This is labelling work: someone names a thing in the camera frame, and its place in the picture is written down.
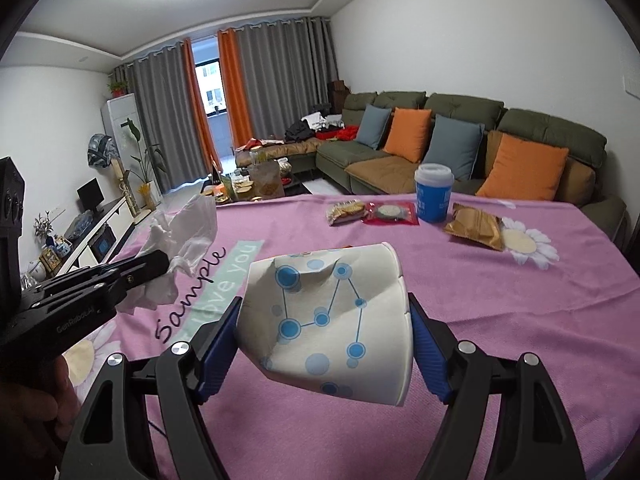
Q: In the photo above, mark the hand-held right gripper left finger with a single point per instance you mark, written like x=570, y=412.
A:
x=220, y=355

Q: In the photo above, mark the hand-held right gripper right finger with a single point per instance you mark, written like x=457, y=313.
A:
x=430, y=355

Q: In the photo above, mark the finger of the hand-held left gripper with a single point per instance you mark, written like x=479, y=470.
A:
x=147, y=262
x=100, y=290

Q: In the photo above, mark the white tissue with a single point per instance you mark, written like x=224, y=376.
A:
x=190, y=230

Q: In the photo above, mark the white blue-dotted paper cup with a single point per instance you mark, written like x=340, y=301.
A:
x=325, y=310

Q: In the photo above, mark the person's left hand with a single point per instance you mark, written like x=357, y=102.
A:
x=65, y=390

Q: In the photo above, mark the white tv cabinet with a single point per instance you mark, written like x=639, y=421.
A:
x=95, y=235

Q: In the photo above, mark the blue and white ornament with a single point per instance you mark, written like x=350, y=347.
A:
x=80, y=227

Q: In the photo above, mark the wooden stand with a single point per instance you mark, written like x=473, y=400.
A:
x=125, y=190

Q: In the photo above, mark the dried flower vase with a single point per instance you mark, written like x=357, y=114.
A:
x=44, y=230

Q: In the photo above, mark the black monitor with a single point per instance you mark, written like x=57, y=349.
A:
x=90, y=194

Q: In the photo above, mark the tall leafy potted plant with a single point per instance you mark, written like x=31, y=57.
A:
x=145, y=170

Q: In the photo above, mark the cluttered coffee table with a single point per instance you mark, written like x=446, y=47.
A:
x=240, y=190

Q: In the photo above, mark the tan snack packet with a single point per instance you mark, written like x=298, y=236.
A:
x=472, y=227

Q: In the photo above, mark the white standing air conditioner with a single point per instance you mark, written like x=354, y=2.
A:
x=122, y=130

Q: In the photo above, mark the grey curtain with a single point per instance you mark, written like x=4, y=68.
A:
x=160, y=120
x=285, y=75

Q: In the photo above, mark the brown paper bag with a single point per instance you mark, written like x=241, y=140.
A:
x=267, y=180

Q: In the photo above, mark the red snack packet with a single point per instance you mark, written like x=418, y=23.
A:
x=390, y=213

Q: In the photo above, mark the blue cup with white lid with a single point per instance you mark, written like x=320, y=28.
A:
x=434, y=195

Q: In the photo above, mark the orange curtain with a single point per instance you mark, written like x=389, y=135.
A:
x=235, y=90
x=200, y=110

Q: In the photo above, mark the clear biscuit packet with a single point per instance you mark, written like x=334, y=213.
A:
x=346, y=212

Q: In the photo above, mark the glass jar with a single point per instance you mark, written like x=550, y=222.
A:
x=284, y=169

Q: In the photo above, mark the small potted plant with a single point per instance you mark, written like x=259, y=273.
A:
x=117, y=89

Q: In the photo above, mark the balcony window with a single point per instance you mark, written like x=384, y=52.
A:
x=212, y=85

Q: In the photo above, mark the green and brown sofa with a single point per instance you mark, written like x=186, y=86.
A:
x=390, y=165

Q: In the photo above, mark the black clothes pile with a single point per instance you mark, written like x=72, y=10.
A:
x=305, y=127

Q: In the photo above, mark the large blue-grey cushion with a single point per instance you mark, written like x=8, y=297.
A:
x=455, y=147

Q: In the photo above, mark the orange cushion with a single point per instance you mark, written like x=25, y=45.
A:
x=522, y=167
x=407, y=135

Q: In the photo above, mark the red cloth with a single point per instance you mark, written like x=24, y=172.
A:
x=342, y=134

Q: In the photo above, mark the small blue-grey cushion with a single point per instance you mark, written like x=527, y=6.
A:
x=374, y=127

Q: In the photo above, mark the brown box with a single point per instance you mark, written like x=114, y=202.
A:
x=339, y=94

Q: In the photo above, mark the white wall switch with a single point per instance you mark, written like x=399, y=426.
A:
x=631, y=80

